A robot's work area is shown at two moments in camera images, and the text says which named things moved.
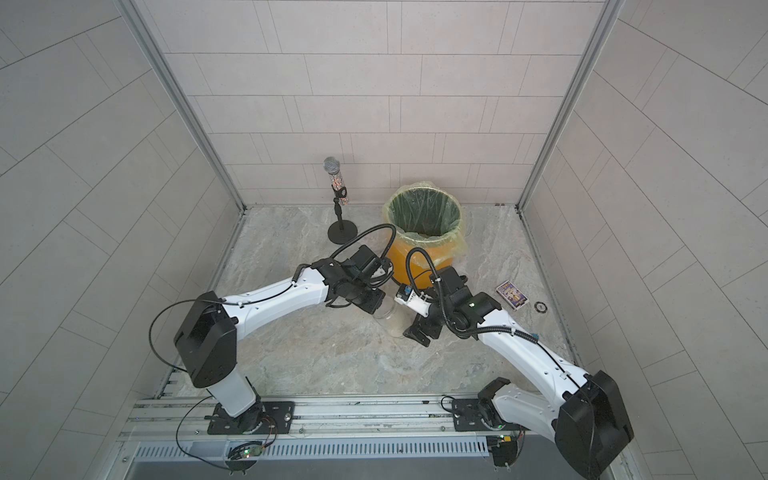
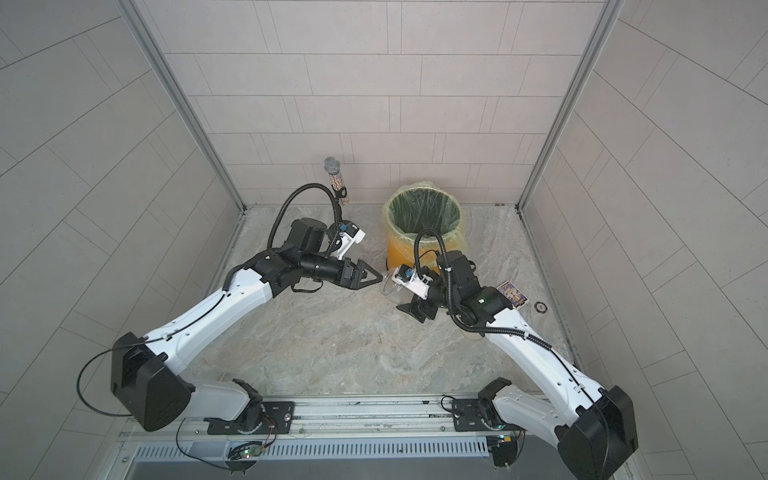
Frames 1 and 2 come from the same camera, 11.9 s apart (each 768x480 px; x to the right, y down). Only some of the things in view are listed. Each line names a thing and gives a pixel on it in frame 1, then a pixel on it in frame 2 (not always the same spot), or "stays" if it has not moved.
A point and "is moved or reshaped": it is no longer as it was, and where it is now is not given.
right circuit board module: (504, 449) stays
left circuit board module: (243, 457) stays
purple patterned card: (512, 294) stays
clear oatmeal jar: (395, 318) is moved or reshaped
